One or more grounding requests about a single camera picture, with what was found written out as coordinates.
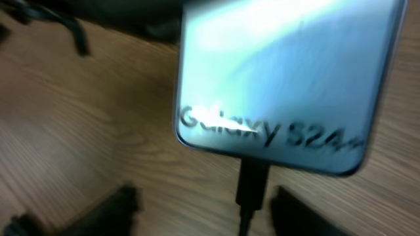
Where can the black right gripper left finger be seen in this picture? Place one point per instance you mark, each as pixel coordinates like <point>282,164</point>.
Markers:
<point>115,216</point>

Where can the Galaxy S24 smartphone blue screen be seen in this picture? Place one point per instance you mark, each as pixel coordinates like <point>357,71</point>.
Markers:
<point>295,83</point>

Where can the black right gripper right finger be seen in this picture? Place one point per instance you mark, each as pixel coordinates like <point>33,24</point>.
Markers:
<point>292,217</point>

